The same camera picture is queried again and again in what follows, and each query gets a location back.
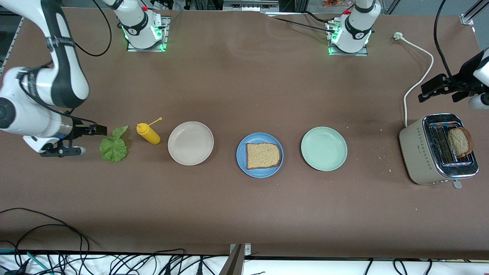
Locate green lettuce leaf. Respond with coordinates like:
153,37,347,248
99,126,129,162

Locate yellow mustard squeeze bottle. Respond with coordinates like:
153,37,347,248
136,117,163,145

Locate round-topped brown bread slice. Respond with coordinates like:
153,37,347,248
447,127,474,158

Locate square brown bread slice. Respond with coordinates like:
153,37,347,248
246,143,281,170

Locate beige round plate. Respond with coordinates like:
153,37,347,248
167,121,214,166

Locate green round plate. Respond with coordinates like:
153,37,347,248
301,126,348,171

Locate blue round plate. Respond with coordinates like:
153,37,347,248
236,132,284,179

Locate beige chrome toaster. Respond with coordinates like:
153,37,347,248
399,113,479,189

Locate aluminium corner profile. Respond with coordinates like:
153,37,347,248
460,0,489,25

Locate grey power strip box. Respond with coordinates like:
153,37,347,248
223,0,279,11

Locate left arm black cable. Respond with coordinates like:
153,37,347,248
434,0,455,79

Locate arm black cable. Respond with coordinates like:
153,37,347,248
73,0,112,57
434,0,455,79

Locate white toaster power cord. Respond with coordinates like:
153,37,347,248
393,32,435,127

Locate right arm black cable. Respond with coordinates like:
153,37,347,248
73,0,112,57

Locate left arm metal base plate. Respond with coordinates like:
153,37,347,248
328,21,369,57

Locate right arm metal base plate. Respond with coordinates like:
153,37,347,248
127,16,168,52

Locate black looped floor cable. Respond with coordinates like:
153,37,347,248
0,208,90,275

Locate teal cable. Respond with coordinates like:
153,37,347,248
0,249,50,273

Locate black base supply cable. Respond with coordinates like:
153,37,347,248
264,11,337,34

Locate black cable bundle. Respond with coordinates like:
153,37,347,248
92,248,230,275

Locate thin black cable loops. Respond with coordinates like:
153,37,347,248
363,259,432,275

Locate metal table edge bracket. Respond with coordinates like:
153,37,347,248
220,243,251,275

